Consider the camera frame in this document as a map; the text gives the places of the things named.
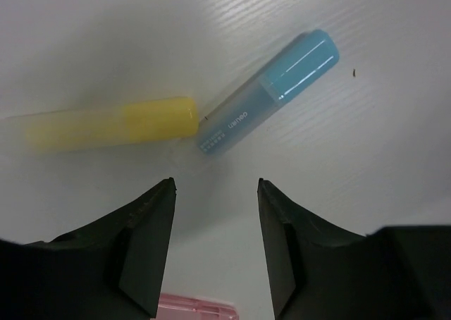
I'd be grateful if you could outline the yellow highlighter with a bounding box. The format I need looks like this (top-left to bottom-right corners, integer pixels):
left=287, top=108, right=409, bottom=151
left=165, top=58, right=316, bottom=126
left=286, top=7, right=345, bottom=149
left=1, top=97, right=199, bottom=154

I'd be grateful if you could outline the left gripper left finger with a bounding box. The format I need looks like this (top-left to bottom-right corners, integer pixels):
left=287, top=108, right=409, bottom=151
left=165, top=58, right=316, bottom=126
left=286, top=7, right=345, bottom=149
left=1, top=178, right=176, bottom=319

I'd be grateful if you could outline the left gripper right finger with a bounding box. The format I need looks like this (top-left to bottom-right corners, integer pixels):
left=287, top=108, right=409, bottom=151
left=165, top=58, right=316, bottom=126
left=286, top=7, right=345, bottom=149
left=257, top=179, right=450, bottom=319

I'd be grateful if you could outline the pink eraser case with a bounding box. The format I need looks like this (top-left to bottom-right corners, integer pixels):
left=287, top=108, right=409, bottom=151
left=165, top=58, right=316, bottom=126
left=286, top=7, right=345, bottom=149
left=155, top=293, right=240, bottom=320

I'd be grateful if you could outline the blue highlighter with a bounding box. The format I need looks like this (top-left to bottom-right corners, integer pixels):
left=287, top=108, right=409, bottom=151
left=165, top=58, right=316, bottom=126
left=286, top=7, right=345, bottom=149
left=168, top=29, right=341, bottom=168

